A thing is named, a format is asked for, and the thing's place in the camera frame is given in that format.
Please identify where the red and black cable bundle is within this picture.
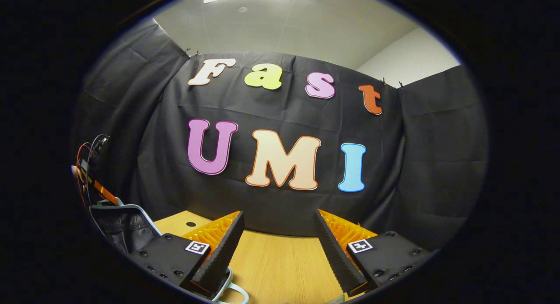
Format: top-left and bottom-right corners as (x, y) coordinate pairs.
(76, 135), (110, 210)

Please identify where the small white suitcase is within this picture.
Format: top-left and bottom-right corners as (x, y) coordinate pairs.
(89, 199), (251, 304)

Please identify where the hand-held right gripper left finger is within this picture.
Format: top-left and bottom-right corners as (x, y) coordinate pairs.
(129, 210), (245, 297)

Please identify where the black backdrop cloth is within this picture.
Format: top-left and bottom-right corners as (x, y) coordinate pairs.
(72, 20), (490, 252)

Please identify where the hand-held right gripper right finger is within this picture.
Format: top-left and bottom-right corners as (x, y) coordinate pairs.
(313, 209), (439, 297)

